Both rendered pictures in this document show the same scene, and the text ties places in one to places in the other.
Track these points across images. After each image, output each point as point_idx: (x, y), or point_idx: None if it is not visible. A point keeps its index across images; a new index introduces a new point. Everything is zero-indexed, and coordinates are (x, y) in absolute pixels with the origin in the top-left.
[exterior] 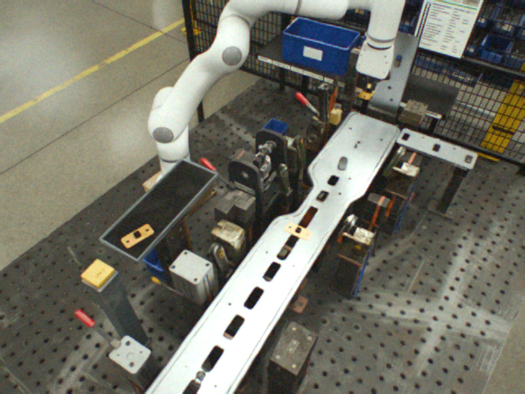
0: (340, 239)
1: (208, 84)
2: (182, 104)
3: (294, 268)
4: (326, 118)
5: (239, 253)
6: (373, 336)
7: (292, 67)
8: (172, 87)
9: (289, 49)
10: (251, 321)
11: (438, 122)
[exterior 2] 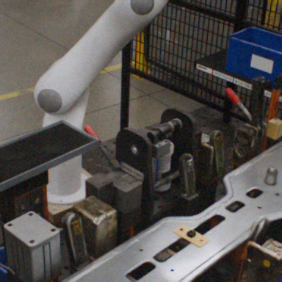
0: (244, 253)
1: (114, 43)
2: (79, 65)
3: (172, 272)
4: (261, 125)
5: (104, 244)
6: None
7: (235, 79)
8: None
9: (234, 58)
10: None
11: None
